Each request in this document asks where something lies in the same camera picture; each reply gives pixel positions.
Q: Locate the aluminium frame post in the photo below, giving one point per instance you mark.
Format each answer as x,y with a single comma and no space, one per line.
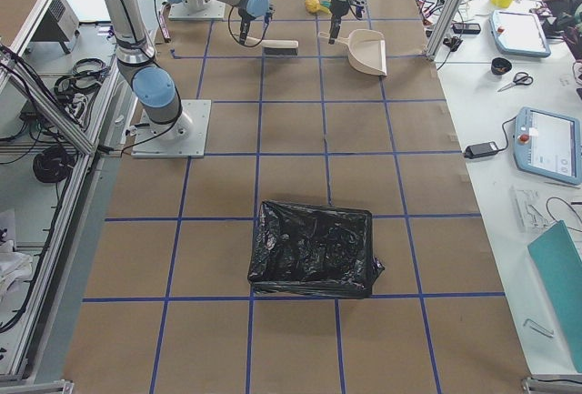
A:
441,28

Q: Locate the white crumpled cloth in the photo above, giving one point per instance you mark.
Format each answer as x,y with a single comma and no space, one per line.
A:
15,265

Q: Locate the green yellow sponge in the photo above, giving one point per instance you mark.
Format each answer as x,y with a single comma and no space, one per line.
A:
324,7

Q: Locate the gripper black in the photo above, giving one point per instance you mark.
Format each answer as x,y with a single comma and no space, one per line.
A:
336,9
245,17

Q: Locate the beige plastic dustpan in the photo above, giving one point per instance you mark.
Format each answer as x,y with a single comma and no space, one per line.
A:
366,51

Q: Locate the black power adapter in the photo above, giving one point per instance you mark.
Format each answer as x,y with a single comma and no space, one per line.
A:
486,149

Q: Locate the blue teach pendant far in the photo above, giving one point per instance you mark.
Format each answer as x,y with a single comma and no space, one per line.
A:
518,34

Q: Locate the blue teach pendant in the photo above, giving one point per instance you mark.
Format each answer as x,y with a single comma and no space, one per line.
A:
518,34
548,145

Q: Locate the bin with black bag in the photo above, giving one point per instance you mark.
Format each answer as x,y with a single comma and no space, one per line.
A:
313,250

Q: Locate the black scissors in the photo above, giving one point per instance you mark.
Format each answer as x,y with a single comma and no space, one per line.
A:
520,79

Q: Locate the blue teach pendant near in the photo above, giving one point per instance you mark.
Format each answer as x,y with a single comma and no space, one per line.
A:
548,145

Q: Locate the teal folder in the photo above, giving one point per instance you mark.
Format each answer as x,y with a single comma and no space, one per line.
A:
559,266

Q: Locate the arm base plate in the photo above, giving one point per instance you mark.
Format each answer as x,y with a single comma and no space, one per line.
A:
197,10
187,138

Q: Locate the beige hand brush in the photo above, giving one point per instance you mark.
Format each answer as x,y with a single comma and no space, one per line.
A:
274,47

